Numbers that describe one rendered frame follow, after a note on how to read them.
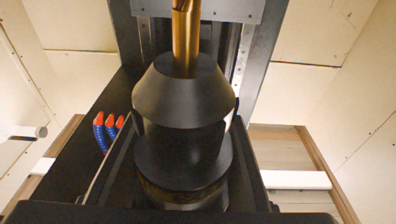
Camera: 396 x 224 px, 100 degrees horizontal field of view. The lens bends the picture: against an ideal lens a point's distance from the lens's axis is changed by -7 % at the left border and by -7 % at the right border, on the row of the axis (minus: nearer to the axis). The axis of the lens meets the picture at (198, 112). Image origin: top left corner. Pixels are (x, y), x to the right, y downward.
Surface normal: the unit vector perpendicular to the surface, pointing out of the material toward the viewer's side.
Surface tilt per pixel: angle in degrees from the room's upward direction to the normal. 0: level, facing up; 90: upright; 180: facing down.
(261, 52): 90
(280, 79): 90
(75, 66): 90
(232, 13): 91
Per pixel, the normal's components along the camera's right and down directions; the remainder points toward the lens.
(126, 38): -0.01, 0.65
